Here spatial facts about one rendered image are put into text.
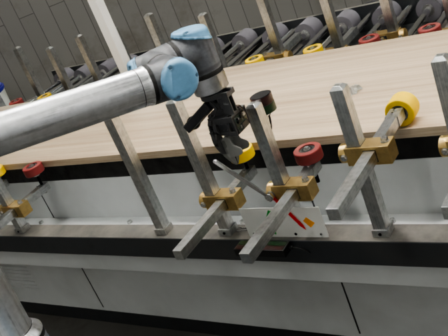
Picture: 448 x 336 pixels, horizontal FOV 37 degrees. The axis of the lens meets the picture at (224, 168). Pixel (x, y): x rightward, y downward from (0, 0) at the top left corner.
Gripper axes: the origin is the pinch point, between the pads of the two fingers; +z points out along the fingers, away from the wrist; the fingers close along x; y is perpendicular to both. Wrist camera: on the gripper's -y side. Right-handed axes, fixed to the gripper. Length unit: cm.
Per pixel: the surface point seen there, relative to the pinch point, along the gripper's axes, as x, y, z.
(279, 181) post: 6.1, 7.0, 10.9
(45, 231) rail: 8, -105, 29
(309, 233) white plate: 5.5, 11.0, 27.9
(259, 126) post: 6.1, 7.4, -6.0
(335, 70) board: 76, -4, 9
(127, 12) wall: 309, -299, 19
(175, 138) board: 35, -49, 9
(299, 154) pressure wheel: 15.9, 9.7, 8.5
